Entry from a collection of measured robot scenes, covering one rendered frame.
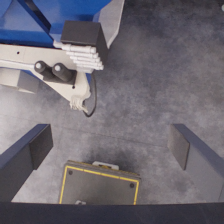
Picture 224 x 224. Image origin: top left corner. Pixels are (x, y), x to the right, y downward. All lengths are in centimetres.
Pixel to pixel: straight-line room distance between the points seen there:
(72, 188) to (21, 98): 123
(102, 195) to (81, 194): 19
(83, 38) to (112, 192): 120
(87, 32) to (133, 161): 134
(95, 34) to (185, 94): 131
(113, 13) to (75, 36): 39
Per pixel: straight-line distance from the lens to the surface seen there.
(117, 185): 144
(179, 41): 201
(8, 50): 130
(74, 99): 93
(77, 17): 84
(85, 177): 148
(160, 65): 184
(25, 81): 164
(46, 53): 112
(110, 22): 103
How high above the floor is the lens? 167
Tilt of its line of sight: 81 degrees down
